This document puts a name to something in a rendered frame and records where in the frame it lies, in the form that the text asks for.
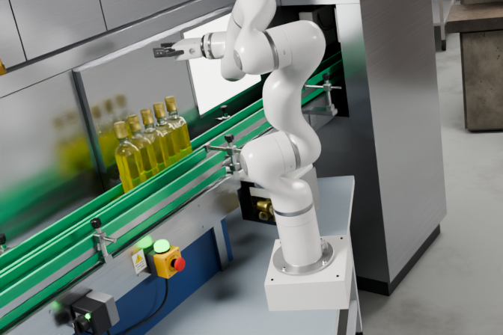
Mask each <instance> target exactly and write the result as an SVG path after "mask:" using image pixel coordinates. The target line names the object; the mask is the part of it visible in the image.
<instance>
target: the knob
mask: <svg viewBox="0 0 503 335"><path fill-rule="evenodd" d="M72 324H73V328H74V331H75V334H76V335H80V334H81V333H84V332H85V331H87V330H89V329H90V327H91V325H90V322H89V321H88V319H86V317H85V316H83V315H78V316H77V317H76V318H75V319H74V320H73V322H72Z"/></svg>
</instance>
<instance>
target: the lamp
mask: <svg viewBox="0 0 503 335"><path fill-rule="evenodd" d="M154 249H155V253H156V254H164V253H167V252H169V251H170V246H169V243H168V242H167V241H166V240H164V239H163V240H159V241H157V242H155V244H154Z"/></svg>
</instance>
